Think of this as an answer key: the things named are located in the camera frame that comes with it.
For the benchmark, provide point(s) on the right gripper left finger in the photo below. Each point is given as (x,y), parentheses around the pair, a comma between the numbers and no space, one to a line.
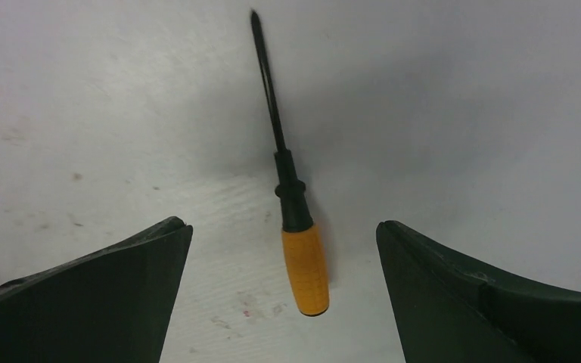
(112,305)

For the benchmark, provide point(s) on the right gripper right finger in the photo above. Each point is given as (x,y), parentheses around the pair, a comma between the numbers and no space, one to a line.
(450,307)

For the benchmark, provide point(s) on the orange handled screwdriver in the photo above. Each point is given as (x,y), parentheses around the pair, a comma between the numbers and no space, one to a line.
(304,253)

